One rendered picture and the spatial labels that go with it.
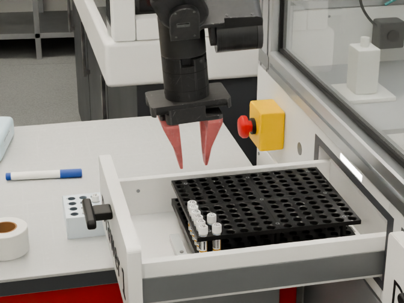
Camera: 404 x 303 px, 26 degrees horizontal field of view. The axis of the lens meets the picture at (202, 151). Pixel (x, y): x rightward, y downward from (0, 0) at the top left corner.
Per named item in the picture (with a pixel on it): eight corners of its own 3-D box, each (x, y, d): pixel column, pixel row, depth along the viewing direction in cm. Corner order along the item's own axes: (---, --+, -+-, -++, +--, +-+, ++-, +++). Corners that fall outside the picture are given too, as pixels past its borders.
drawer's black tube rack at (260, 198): (197, 281, 114) (197, 237, 111) (171, 219, 130) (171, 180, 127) (358, 261, 118) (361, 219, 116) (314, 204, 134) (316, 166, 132)
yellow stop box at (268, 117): (256, 153, 152) (257, 113, 149) (244, 137, 158) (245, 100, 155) (284, 150, 153) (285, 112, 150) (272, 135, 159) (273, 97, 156)
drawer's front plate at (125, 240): (129, 327, 107) (126, 248, 103) (101, 219, 133) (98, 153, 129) (143, 325, 108) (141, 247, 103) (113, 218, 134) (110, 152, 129)
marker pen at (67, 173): (5, 182, 159) (5, 174, 159) (6, 178, 161) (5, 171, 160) (82, 178, 161) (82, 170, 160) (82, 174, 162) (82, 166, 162)
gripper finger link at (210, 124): (227, 171, 113) (222, 103, 109) (172, 179, 112) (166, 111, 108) (216, 151, 119) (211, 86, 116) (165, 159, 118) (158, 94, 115)
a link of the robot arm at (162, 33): (155, 3, 110) (157, 15, 104) (209, -2, 110) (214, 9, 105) (160, 56, 112) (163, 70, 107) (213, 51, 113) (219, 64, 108)
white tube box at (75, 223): (67, 239, 140) (65, 218, 138) (63, 216, 147) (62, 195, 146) (143, 231, 142) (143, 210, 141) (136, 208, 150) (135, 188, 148)
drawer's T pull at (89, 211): (88, 231, 113) (87, 222, 113) (82, 206, 120) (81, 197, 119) (115, 228, 114) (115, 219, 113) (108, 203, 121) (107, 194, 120)
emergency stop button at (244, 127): (241, 142, 152) (241, 120, 150) (235, 133, 156) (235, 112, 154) (258, 140, 153) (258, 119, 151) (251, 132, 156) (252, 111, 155)
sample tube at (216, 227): (213, 258, 113) (213, 227, 111) (210, 254, 114) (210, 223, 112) (222, 257, 113) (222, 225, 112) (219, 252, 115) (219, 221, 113)
